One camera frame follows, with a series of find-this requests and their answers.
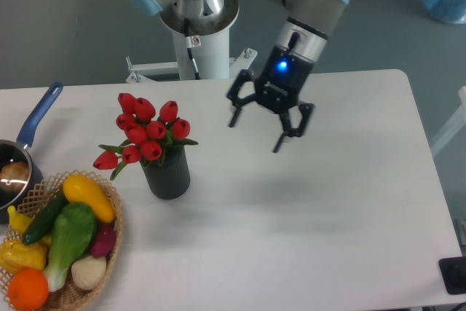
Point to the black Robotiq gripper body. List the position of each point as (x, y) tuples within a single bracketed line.
[(278, 86)]

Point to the red tulip bouquet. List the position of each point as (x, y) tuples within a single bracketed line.
[(151, 135)]

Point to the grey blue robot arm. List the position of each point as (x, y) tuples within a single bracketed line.
[(304, 34)]

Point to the dark grey ribbed vase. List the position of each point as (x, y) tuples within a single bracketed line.
[(171, 179)]

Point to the yellow squash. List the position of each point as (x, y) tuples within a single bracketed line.
[(79, 188)]

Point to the purple red radish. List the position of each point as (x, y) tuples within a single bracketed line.
[(104, 241)]

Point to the black device at edge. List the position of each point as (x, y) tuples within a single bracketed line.
[(453, 274)]

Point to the green bok choy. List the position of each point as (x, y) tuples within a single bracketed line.
[(71, 234)]

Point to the dark green cucumber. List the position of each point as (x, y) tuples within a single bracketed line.
[(43, 222)]

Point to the white garlic bulb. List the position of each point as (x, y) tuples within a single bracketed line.
[(88, 271)]

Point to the browned bread roll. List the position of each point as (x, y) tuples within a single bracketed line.
[(14, 177)]

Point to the small yellow pepper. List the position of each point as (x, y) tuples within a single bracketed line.
[(18, 221)]

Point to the woven wicker basket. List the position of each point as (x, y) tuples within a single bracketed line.
[(70, 297)]

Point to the yellow pumpkin gourd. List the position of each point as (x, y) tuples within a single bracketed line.
[(16, 256)]

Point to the orange fruit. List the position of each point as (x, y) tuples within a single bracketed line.
[(28, 289)]

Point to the white frame at right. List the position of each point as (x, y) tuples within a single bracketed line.
[(450, 128)]

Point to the blue handled saucepan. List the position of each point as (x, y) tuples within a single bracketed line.
[(17, 151)]

